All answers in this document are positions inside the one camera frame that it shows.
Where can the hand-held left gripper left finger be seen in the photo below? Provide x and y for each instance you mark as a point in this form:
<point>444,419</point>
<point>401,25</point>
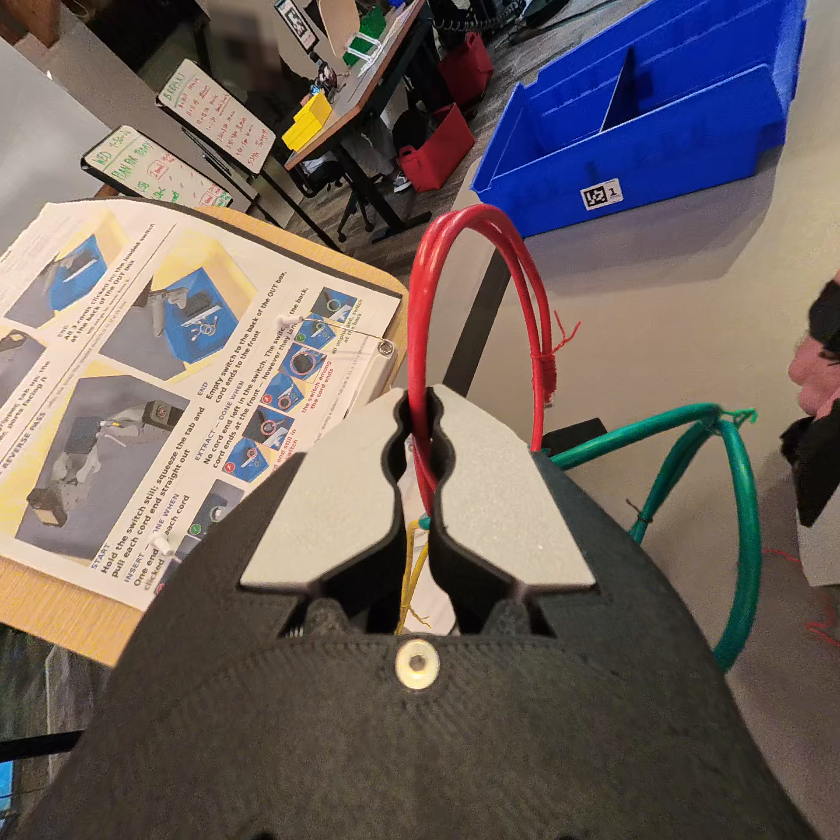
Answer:
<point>321,518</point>

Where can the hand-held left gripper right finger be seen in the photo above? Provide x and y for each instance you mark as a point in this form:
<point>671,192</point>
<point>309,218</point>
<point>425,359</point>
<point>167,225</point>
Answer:
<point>512,518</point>

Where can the person's right hand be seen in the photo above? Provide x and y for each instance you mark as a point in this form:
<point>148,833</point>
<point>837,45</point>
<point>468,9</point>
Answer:
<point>814,379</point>

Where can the white sheet clip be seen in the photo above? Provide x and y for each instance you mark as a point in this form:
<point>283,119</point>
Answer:
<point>377,367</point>

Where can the white peg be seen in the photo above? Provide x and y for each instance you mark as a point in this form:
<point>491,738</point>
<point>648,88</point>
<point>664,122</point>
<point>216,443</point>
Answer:
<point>163,544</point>
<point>287,319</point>

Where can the printed instruction sheet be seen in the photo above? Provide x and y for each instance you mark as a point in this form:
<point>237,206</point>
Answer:
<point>164,367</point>

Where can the blue plastic bin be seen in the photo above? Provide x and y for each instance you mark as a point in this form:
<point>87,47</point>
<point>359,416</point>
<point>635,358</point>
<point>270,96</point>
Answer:
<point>656,151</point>

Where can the red bag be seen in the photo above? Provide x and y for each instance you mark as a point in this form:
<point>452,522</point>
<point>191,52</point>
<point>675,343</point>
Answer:
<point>439,154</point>
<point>469,69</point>

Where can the small whiteboard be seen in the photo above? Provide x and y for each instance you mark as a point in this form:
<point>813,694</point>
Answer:
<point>216,115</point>
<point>154,174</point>

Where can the yellow plastic bins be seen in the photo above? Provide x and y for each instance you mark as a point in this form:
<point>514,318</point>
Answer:
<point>308,121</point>

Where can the wooden desk with black legs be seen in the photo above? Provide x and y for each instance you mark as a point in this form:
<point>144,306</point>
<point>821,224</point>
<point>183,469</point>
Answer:
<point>358,105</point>

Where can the green plastic parts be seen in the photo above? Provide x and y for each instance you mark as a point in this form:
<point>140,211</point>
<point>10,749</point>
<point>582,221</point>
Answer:
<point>367,33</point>

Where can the black and white marker tag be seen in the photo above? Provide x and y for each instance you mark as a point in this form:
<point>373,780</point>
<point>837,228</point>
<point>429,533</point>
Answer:
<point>296,23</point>

